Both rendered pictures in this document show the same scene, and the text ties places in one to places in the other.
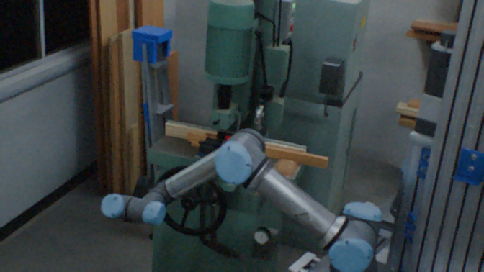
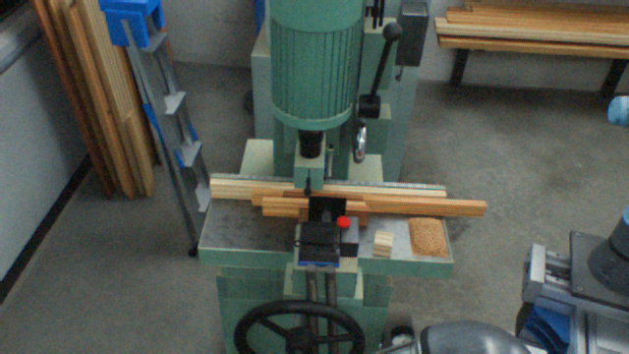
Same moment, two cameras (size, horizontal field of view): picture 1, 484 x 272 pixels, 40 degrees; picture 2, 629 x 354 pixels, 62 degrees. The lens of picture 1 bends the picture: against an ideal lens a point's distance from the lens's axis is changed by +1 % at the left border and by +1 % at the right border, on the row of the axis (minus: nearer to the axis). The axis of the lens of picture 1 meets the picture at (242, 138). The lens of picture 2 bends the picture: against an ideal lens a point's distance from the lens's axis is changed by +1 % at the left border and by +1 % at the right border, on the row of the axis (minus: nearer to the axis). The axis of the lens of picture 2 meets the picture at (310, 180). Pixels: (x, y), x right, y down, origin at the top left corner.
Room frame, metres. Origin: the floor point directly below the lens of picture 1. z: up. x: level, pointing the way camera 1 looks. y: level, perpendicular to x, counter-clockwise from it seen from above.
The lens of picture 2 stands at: (1.57, 0.31, 1.83)
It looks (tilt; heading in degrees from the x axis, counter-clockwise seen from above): 41 degrees down; 346
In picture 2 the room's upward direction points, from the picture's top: 2 degrees clockwise
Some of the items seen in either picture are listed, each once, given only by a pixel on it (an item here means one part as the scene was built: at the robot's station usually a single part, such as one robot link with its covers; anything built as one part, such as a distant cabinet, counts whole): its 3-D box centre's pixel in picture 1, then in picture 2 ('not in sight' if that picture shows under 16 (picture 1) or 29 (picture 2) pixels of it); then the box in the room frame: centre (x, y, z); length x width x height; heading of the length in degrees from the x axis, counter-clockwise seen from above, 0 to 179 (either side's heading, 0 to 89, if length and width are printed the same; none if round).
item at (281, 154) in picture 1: (256, 149); (367, 203); (2.47, -0.06, 0.92); 0.59 x 0.02 x 0.04; 75
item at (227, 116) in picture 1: (225, 116); (311, 162); (2.52, 0.08, 1.03); 0.14 x 0.07 x 0.09; 165
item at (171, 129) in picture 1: (233, 141); (326, 194); (2.51, 0.03, 0.93); 0.60 x 0.02 x 0.05; 75
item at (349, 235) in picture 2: (219, 146); (328, 239); (2.30, 0.08, 0.99); 0.13 x 0.11 x 0.06; 75
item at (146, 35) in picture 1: (158, 136); (173, 137); (3.31, 0.46, 0.58); 0.27 x 0.25 x 1.16; 71
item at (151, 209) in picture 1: (148, 209); not in sight; (1.88, 0.28, 0.93); 0.11 x 0.11 x 0.08; 73
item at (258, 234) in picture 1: (262, 237); (402, 337); (2.23, -0.11, 0.65); 0.06 x 0.04 x 0.08; 75
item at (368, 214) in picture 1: (360, 226); not in sight; (1.79, -0.39, 0.98); 0.13 x 0.12 x 0.14; 163
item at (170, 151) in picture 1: (222, 165); (324, 245); (2.39, 0.07, 0.87); 0.61 x 0.30 x 0.06; 75
